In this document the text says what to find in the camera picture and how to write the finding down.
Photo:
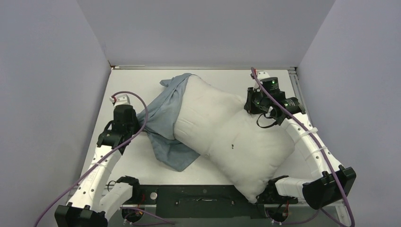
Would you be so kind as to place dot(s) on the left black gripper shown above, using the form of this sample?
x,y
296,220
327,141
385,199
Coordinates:
x,y
137,127

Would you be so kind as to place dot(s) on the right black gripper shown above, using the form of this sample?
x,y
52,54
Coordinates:
x,y
250,106

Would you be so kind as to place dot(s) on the patchwork and blue pillowcase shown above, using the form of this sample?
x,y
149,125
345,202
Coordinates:
x,y
163,113

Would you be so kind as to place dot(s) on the cream white pillow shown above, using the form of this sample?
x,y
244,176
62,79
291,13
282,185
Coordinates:
x,y
214,124

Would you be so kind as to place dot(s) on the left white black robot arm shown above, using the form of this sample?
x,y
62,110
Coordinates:
x,y
88,207

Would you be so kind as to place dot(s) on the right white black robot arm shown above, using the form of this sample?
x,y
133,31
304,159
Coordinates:
x,y
330,181

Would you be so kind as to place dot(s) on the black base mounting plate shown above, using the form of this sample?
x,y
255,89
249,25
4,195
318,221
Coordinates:
x,y
204,201

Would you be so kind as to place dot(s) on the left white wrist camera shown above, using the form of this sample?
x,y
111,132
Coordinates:
x,y
121,99

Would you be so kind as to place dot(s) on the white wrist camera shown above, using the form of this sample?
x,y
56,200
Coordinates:
x,y
121,99
260,75

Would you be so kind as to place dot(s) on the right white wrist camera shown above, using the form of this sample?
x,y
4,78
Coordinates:
x,y
260,75

